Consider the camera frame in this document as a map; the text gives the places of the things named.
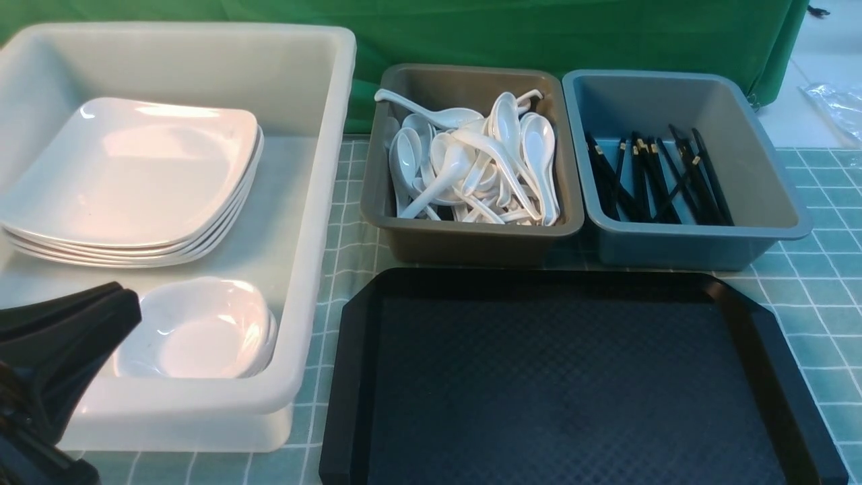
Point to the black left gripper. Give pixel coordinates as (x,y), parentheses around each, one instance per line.
(51,351)

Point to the white square bowl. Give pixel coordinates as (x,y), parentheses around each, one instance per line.
(211,291)

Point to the white square rice plate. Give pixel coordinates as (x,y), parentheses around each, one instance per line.
(129,174)

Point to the white bowl in tub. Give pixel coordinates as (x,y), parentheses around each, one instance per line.
(196,342)

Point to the stack of white plates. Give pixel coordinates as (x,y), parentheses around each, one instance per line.
(188,251)

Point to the large white plastic tub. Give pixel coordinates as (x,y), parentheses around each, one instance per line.
(296,79)

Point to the black serving tray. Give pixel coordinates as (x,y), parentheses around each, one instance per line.
(503,376)

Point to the pile of white spoons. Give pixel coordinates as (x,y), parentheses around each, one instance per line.
(497,168)

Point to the brown plastic spoon bin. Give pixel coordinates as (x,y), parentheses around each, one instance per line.
(470,244)

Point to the pile of black chopsticks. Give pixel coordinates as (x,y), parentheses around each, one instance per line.
(645,179)

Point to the blue-grey plastic chopstick bin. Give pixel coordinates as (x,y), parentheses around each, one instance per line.
(762,200)

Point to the teal checked tablecloth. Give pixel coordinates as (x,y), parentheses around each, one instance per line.
(812,285)

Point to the green backdrop cloth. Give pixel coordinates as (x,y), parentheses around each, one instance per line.
(748,42)

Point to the clear plastic bag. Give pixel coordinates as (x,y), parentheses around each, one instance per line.
(840,104)

